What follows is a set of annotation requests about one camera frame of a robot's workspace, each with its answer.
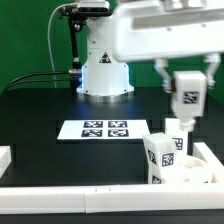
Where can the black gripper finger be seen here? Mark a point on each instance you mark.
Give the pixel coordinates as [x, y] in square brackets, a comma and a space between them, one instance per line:
[213, 61]
[160, 66]

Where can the white marker base plate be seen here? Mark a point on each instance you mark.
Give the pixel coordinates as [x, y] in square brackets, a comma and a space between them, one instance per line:
[103, 129]

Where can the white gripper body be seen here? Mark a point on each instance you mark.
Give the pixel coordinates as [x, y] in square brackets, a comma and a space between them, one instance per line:
[145, 30]

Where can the white fence wall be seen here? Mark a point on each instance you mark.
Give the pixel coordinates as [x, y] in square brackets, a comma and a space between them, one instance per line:
[119, 198]

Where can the white round stool seat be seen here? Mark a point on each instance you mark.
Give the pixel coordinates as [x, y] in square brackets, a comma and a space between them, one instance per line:
[192, 170]

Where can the white left fence piece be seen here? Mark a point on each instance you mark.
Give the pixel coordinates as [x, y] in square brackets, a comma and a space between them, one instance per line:
[5, 159]

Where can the grey overhead camera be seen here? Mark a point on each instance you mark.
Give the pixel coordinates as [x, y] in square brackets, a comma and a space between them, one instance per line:
[94, 8]

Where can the black camera stand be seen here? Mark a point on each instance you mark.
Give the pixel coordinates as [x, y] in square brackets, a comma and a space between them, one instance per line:
[74, 27]

